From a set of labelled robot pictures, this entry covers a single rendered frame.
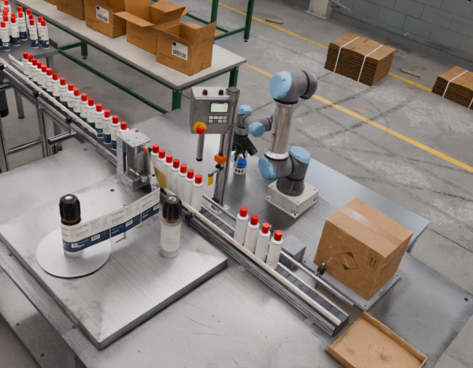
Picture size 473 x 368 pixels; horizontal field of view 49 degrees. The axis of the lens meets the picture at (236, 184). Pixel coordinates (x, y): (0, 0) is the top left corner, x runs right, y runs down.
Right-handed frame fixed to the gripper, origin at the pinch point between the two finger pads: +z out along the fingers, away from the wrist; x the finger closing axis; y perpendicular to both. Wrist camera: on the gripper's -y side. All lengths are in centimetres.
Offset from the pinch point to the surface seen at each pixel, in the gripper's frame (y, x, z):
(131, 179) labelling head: 22, 60, -7
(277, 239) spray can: -60, 51, -19
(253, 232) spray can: -48, 52, -14
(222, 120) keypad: -13, 38, -49
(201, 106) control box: -7, 45, -56
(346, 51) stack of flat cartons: 111, -339, 60
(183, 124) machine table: 55, -11, 5
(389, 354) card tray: -119, 50, 4
